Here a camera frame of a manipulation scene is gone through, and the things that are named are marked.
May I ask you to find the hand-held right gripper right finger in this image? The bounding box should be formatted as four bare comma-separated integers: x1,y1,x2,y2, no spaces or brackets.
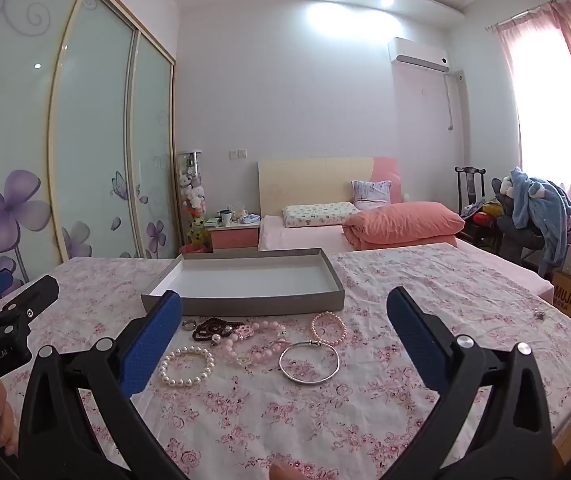
385,287,566,480

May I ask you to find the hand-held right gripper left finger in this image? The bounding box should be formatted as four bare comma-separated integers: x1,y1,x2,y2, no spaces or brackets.
16,289,184,480

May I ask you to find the white pearl bracelet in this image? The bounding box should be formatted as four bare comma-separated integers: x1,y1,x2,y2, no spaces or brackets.
158,346,215,389

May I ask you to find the dark red bead bracelet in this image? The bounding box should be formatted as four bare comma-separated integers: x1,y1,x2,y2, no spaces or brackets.
192,317,245,347

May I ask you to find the small pink pearl bracelet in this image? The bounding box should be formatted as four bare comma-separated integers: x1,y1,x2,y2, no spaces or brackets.
309,311,349,346

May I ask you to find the pink bead charm bracelet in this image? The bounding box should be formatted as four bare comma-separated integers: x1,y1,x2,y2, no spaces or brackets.
213,320,289,368

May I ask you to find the thin silver bangle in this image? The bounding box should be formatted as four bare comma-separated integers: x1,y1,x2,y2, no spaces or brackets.
278,340,341,386

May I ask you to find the grey cardboard tray box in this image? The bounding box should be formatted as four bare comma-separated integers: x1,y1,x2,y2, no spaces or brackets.
140,247,346,317

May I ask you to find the person's left hand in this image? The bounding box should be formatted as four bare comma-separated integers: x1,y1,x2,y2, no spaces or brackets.
0,379,20,457

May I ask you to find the person's right hand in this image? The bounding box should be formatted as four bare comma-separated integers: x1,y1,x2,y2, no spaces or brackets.
270,460,311,480

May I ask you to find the green yellow plush toy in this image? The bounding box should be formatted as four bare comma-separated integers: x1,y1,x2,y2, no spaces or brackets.
186,217,214,253

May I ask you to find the folded orange quilt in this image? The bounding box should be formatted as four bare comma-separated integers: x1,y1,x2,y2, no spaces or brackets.
341,201,466,251

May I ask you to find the pink nightstand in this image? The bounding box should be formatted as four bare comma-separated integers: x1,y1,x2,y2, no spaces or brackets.
204,217,260,251

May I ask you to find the red yellow cloth pile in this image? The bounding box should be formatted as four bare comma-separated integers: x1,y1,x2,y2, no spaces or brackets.
465,202,499,233

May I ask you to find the grey chair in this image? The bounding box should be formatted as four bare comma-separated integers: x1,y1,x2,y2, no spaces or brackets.
495,180,566,276

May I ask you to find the purple patterned pillow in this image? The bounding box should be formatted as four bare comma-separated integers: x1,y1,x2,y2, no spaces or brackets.
350,180,393,211

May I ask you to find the pink bed mattress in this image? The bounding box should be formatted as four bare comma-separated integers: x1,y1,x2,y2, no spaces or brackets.
257,214,556,306

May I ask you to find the floral print pillow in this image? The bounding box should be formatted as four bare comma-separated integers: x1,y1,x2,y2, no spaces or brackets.
282,201,361,229

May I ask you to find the dark wooden chair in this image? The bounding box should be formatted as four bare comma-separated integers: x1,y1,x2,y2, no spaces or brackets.
454,166,489,246

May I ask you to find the clear plush toy display tube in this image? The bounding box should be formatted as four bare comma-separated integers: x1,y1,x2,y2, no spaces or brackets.
176,150,207,253

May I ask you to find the flower print sliding wardrobe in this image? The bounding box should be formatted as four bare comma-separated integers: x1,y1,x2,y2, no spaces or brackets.
0,0,179,301

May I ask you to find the blue plush robe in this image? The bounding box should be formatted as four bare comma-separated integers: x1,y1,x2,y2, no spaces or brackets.
508,166,571,266

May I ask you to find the cream pink bed headboard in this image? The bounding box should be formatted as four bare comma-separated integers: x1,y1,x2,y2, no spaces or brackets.
257,156,400,221

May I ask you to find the white air conditioner pipe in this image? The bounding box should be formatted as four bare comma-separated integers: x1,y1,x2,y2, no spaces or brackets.
443,71,463,132

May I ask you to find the white air conditioner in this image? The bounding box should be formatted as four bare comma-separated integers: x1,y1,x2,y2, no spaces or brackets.
388,37,451,72

